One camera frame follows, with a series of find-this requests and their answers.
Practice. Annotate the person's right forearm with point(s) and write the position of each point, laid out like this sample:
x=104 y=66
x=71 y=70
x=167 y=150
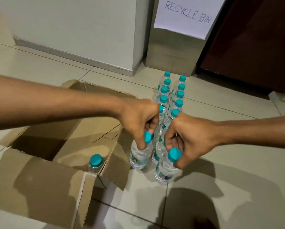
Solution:
x=256 y=131

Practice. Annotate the person's left forearm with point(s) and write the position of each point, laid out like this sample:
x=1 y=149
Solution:
x=52 y=102

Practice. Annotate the person's right hand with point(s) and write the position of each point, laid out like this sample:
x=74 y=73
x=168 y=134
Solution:
x=194 y=135

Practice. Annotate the printed cardboard box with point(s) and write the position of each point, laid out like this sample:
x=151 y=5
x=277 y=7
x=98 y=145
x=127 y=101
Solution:
x=37 y=188

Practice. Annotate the person's left hand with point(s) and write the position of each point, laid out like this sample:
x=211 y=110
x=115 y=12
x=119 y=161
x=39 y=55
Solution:
x=137 y=116

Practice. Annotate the white paper sign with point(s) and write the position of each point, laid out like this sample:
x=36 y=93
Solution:
x=180 y=26

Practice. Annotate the dark maroon refrigerator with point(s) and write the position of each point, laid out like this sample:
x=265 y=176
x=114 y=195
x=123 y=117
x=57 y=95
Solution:
x=252 y=57

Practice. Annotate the water bottles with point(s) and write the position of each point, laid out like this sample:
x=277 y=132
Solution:
x=180 y=94

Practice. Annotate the steel bin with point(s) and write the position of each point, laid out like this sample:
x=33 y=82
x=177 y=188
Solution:
x=171 y=57

